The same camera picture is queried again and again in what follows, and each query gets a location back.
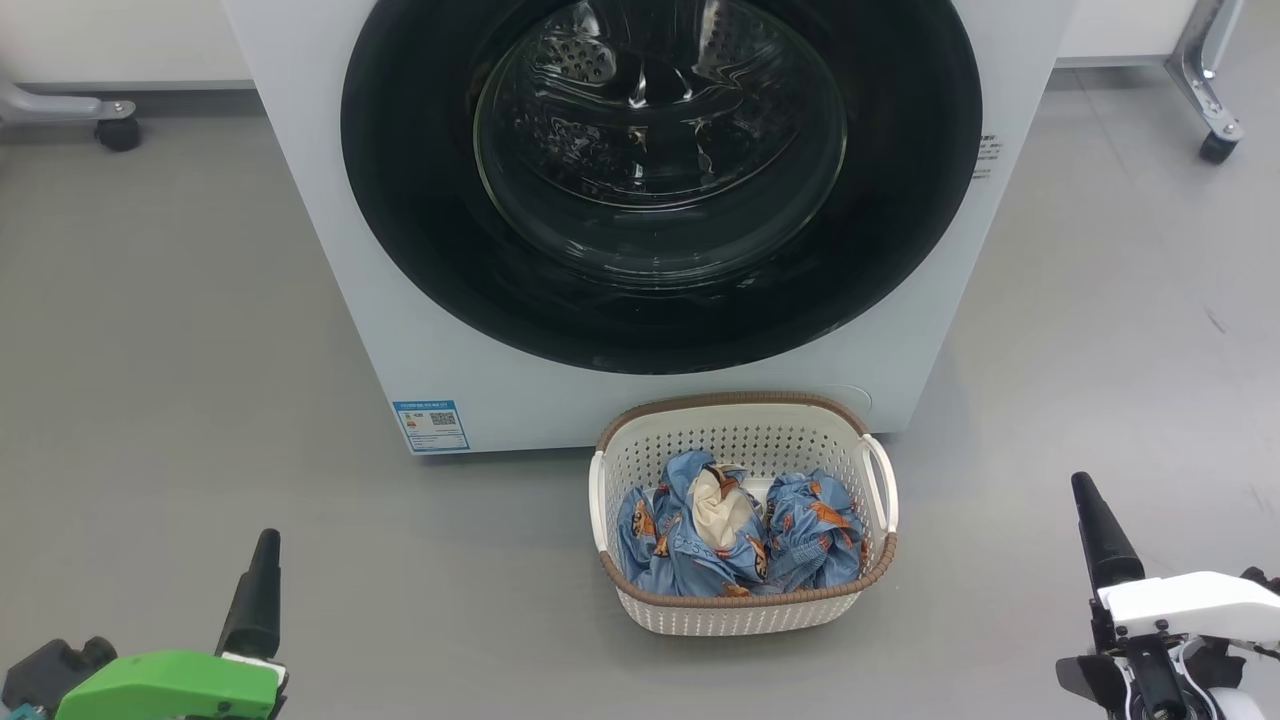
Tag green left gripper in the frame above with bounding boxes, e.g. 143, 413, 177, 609
55, 529, 289, 720

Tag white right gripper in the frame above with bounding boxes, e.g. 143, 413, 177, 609
1072, 472, 1280, 647

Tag blue printed pajama pants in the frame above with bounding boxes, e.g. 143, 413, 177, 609
765, 470, 869, 591

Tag blue printed pajama shirt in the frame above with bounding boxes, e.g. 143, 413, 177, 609
612, 450, 771, 599

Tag washing machine door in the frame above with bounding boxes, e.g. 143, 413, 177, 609
340, 0, 984, 377

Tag white front-load washing machine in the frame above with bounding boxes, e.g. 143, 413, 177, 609
222, 0, 1076, 457

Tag stainless steel washing machine drum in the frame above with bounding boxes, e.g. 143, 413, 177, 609
476, 0, 847, 289

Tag blue energy label sticker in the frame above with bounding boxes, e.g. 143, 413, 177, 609
392, 400, 471, 455

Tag white perforated basket brown rim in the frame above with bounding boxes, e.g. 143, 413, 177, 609
588, 391, 899, 637

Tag grey stand leg with caster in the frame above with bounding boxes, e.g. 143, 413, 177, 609
0, 80, 141, 153
1165, 0, 1247, 166

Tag white partition panel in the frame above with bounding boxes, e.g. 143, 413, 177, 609
1055, 0, 1206, 67
0, 0, 253, 91

